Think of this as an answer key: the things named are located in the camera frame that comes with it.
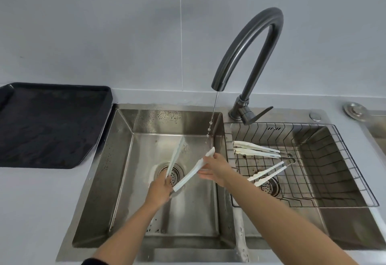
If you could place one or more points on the person's left hand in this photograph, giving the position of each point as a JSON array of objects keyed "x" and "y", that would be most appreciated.
[{"x": 157, "y": 191}]

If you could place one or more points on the person's right hand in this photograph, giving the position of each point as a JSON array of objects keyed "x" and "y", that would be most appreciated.
[{"x": 219, "y": 171}]

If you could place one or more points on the person's left fingers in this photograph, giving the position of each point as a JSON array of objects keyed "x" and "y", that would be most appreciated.
[{"x": 168, "y": 187}]

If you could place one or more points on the person's right thumb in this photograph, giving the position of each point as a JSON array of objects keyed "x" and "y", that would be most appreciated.
[{"x": 212, "y": 158}]

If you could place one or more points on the white kitchen tongs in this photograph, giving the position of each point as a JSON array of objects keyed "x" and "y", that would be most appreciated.
[
  {"x": 268, "y": 173},
  {"x": 256, "y": 149},
  {"x": 193, "y": 171}
]

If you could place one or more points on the person's right forearm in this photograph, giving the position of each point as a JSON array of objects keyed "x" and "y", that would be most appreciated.
[{"x": 277, "y": 228}]

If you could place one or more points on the person's left forearm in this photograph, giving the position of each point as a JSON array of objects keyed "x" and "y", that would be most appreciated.
[{"x": 120, "y": 237}]

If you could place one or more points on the round metal drain strainer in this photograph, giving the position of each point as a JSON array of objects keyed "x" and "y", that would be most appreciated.
[
  {"x": 178, "y": 171},
  {"x": 271, "y": 187}
]

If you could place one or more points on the stainless steel double sink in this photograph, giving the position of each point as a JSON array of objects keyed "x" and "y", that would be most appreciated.
[{"x": 126, "y": 165}]

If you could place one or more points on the dark grey gooseneck faucet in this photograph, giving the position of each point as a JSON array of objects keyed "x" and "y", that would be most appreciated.
[{"x": 253, "y": 62}]

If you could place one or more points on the black sleeve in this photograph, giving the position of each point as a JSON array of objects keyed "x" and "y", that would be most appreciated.
[{"x": 88, "y": 261}]

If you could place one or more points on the small round metal sink cap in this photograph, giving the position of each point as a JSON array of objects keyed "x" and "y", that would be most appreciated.
[{"x": 315, "y": 116}]

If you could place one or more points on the black baking tray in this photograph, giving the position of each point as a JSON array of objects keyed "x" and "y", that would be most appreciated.
[{"x": 49, "y": 124}]

